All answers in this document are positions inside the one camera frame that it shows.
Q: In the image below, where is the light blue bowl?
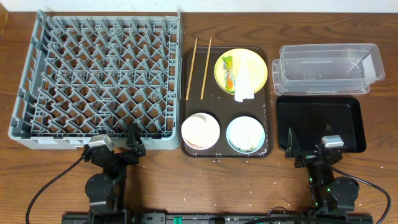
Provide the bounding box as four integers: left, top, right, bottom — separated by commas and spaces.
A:
226, 116, 266, 154

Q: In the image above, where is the white cup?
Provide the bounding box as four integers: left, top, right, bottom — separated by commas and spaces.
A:
181, 113, 221, 151

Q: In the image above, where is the white napkin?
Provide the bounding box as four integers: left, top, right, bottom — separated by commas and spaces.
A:
234, 58, 254, 103

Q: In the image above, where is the green orange snack wrapper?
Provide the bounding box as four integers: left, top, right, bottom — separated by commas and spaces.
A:
222, 56, 235, 93

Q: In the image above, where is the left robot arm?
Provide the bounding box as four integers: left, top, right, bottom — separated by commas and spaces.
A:
81, 124, 146, 223

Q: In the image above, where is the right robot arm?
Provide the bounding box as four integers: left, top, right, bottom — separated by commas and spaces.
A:
285, 128, 359, 217

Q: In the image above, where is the black waste tray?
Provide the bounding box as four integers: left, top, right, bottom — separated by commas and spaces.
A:
276, 96, 366, 153

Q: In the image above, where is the grey dishwasher rack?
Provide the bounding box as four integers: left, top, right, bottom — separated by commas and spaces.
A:
8, 11, 183, 150

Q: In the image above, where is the clear plastic bin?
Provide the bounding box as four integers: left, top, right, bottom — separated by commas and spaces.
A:
272, 43, 385, 96

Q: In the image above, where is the yellow plate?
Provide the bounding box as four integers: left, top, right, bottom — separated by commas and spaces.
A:
214, 48, 268, 95

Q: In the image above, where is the right black cable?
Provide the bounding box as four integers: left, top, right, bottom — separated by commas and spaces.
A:
331, 166, 392, 224

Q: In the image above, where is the black cable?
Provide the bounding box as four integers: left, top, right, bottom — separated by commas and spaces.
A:
331, 166, 392, 224
25, 156, 85, 224

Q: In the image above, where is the left black cable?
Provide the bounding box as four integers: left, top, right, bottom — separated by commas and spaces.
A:
25, 156, 85, 224

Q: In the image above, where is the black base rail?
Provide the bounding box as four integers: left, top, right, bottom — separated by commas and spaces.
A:
61, 213, 373, 224

